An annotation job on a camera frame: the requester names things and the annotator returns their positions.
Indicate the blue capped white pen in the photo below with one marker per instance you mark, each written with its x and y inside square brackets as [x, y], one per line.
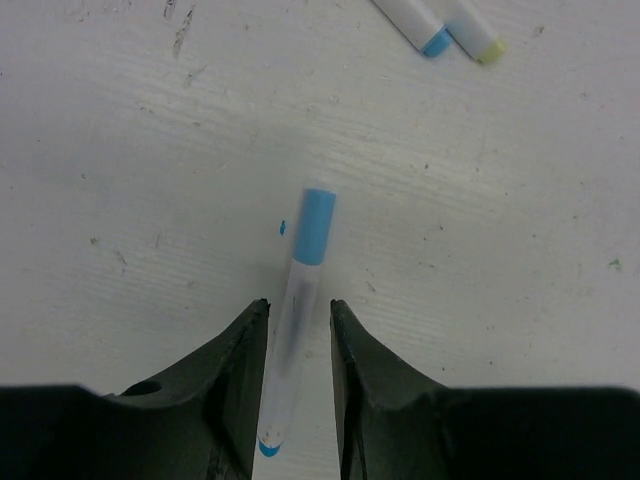
[418, 24]

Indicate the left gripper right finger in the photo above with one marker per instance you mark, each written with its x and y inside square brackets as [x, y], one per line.
[393, 422]

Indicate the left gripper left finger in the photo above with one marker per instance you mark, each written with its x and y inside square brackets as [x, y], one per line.
[196, 419]

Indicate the light blue capped pen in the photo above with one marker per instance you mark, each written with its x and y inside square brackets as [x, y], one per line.
[291, 331]

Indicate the yellow capped white pen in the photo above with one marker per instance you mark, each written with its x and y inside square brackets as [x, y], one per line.
[471, 30]

